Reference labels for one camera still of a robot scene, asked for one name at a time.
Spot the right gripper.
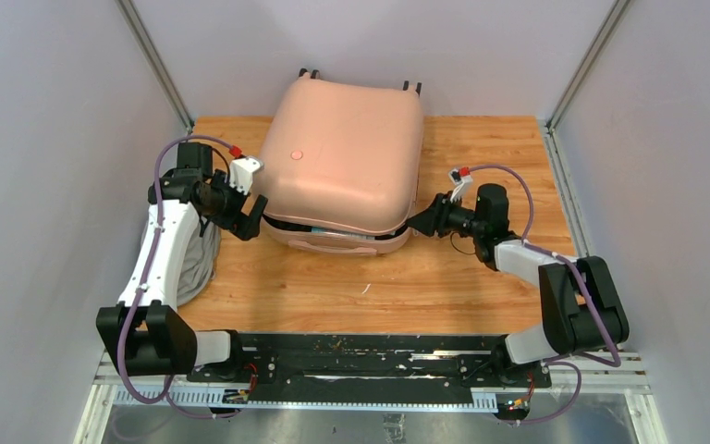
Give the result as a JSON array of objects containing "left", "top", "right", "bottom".
[{"left": 405, "top": 191, "right": 484, "bottom": 240}]

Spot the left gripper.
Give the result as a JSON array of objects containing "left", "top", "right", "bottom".
[{"left": 202, "top": 169, "right": 266, "bottom": 240}]

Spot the pink hard-shell suitcase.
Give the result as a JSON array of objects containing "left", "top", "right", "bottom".
[{"left": 254, "top": 68, "right": 424, "bottom": 255}]

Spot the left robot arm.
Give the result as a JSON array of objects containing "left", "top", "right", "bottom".
[{"left": 95, "top": 136, "right": 268, "bottom": 382}]

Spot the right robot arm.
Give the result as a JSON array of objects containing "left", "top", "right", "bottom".
[{"left": 407, "top": 183, "right": 630, "bottom": 387}]

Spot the grey cloth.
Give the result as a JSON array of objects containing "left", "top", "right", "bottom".
[{"left": 175, "top": 217, "right": 221, "bottom": 308}]

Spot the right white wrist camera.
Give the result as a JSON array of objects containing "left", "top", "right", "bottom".
[{"left": 448, "top": 166, "right": 473, "bottom": 203}]

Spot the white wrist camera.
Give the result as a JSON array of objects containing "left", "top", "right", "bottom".
[
  {"left": 227, "top": 146, "right": 264, "bottom": 196},
  {"left": 448, "top": 166, "right": 473, "bottom": 203}
]

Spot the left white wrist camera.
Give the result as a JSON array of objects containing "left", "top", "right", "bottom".
[{"left": 227, "top": 146, "right": 264, "bottom": 196}]

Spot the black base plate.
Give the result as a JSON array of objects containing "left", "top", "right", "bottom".
[{"left": 128, "top": 331, "right": 617, "bottom": 406}]

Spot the aluminium frame rail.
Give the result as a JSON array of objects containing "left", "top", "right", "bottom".
[{"left": 74, "top": 333, "right": 669, "bottom": 443}]

